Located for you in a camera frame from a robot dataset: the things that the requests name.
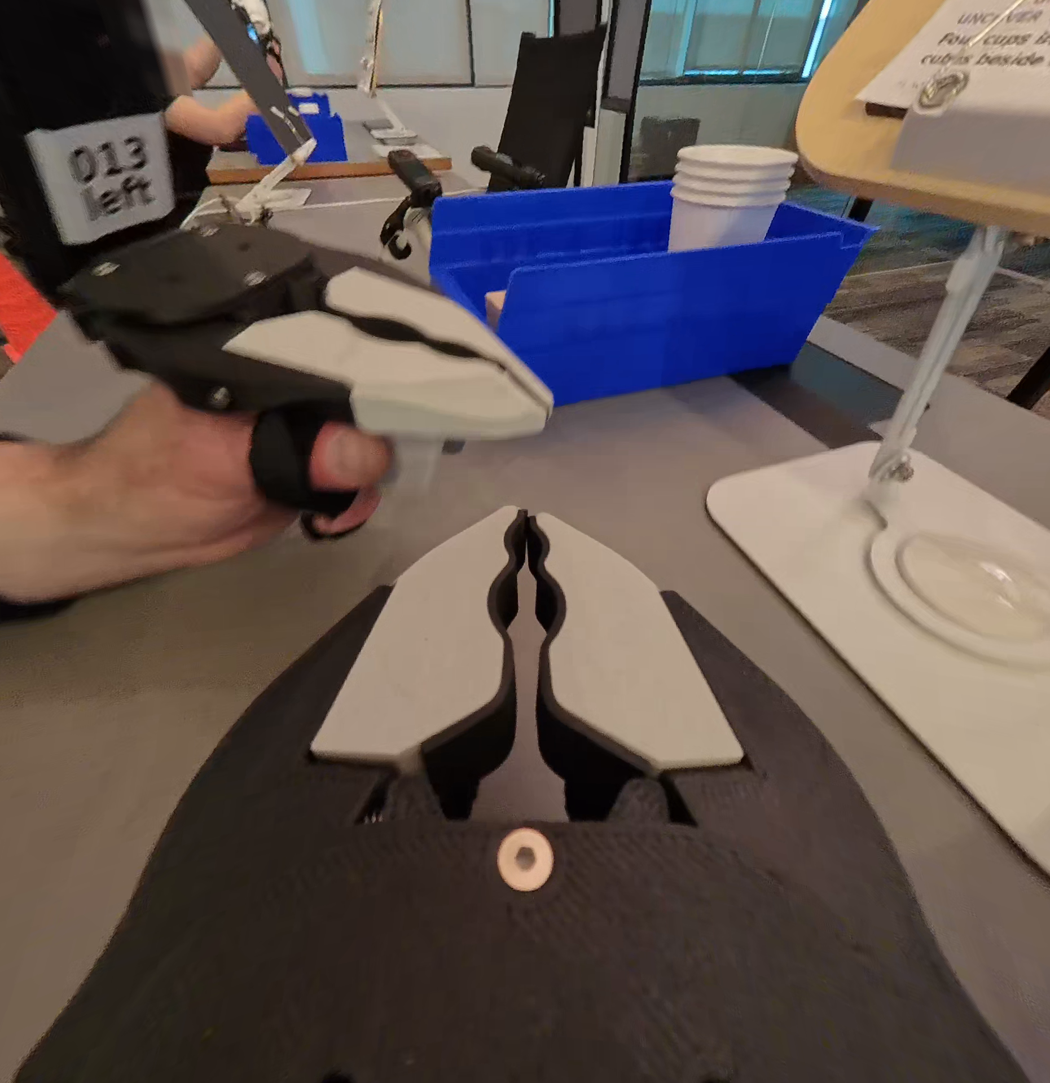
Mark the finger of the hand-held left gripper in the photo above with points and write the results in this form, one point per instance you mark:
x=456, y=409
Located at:
x=406, y=304
x=423, y=389

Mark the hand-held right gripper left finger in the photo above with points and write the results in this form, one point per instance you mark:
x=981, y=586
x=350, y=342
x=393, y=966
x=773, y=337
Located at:
x=406, y=668

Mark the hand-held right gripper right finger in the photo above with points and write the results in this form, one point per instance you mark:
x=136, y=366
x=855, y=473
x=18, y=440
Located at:
x=635, y=677

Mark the wooden cube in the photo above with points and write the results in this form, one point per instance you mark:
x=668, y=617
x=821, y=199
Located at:
x=496, y=311

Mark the blue plastic bin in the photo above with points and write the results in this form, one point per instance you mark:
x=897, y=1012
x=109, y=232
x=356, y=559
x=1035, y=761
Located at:
x=660, y=321
x=321, y=135

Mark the person's left hand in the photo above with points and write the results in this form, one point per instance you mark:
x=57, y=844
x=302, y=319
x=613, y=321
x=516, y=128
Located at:
x=135, y=499

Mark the spare black white gripper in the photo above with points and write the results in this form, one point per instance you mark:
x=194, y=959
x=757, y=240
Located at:
x=410, y=182
x=508, y=169

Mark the wooden top table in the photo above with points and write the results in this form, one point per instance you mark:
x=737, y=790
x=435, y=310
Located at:
x=355, y=165

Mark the orange safety vest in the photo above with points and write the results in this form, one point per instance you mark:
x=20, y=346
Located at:
x=13, y=304

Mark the grey board book stand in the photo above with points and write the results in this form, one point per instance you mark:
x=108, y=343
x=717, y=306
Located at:
x=254, y=76

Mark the black office chair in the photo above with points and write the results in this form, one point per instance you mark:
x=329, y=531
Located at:
x=550, y=101

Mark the instruction sheet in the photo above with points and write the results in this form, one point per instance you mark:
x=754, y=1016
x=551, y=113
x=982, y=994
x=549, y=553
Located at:
x=982, y=42

